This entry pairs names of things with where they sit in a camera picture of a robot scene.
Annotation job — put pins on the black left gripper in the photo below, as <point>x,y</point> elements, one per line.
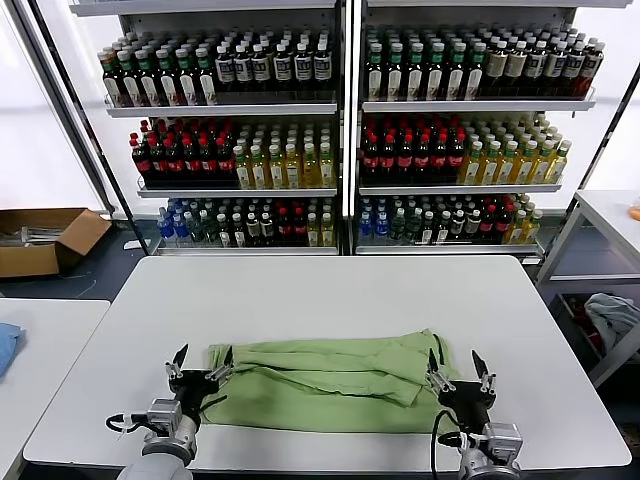
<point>192,390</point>

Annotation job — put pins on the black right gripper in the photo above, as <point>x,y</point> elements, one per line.
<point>467,400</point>

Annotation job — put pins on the green polo shirt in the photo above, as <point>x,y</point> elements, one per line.
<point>325,390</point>

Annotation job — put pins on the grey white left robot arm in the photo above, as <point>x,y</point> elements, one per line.
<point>165,455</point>

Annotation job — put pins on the black storage crate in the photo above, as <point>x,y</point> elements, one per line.
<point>564,312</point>

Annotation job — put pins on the small dark bottle white cap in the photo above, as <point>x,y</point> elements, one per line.
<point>240,234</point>
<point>225,234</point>
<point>429,230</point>
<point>443,230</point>

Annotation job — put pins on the white paper scrap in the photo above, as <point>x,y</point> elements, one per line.
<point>134,245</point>

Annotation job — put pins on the small blue drink bottle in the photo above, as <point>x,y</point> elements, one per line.
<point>165,229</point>
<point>368,226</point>
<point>383,226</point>
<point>181,230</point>

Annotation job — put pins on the red cloth item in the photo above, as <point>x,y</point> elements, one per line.
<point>595,334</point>

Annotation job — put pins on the dark bottle pale label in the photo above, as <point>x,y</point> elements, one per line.
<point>269,230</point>
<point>458,225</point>
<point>474,225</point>
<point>254,230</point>

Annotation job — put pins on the small cola bottle red cap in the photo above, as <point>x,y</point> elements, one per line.
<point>489,226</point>
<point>285,230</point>
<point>503,226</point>
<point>300,230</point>

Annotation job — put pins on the clear green water bottle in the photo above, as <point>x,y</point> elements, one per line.
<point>414,227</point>
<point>399,227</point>

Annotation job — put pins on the small yellow juice bottle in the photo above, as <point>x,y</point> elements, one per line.
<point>533,229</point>
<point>517,230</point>
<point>328,232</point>
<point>314,232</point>

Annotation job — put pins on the grey blue cloth pile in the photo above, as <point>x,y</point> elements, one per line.
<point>614,315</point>

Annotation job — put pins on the black slanted pole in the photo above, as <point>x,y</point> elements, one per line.
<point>600,150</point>
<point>123,200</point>

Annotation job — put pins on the blue folded cloth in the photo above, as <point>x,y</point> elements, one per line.
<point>7,350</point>

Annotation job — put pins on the brown cardboard box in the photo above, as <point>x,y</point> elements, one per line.
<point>31,260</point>

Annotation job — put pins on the yellow juice bottle white cap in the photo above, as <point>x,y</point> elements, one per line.
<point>311,172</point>
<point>328,172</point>
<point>507,167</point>
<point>543,166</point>
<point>559,165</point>
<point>525,167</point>
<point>472,167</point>
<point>244,172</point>
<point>277,172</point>
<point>260,172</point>
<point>294,172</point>
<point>490,167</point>

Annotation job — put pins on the grey metal rods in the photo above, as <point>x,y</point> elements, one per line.
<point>41,235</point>

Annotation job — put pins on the small orange object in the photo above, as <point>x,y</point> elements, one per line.
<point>635,212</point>

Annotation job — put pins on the grey metal shelf unit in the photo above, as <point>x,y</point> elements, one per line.
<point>221,111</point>
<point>476,106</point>

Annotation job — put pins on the dark tea bottle green collar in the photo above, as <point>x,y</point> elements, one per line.
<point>456,79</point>
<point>130,87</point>
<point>395,80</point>
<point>475,77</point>
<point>415,80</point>
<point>188,86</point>
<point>207,85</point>
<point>169,87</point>
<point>436,80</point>
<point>375,80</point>
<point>149,87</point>

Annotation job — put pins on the dark tea bottle orange collar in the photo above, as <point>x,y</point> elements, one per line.
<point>112,87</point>

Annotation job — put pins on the dark bottle blue white label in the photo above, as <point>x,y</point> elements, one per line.
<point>575,66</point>
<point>303,67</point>
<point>323,67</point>
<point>536,65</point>
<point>591,67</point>
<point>225,70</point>
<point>555,65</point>
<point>243,69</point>
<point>261,69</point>
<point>283,67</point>

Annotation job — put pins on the dark bottle beige label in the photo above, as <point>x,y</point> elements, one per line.
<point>515,66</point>
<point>495,67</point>

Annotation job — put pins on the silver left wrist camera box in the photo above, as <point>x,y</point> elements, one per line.
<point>164,414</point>

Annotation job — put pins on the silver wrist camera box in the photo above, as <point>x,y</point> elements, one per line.
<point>502,440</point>
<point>164,414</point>

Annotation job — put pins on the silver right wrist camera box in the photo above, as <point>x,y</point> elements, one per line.
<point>502,440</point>

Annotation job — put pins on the grey metal frame table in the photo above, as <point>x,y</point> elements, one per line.
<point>566,235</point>

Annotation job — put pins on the grey slanted frame beam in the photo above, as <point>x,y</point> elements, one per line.
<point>69,115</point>

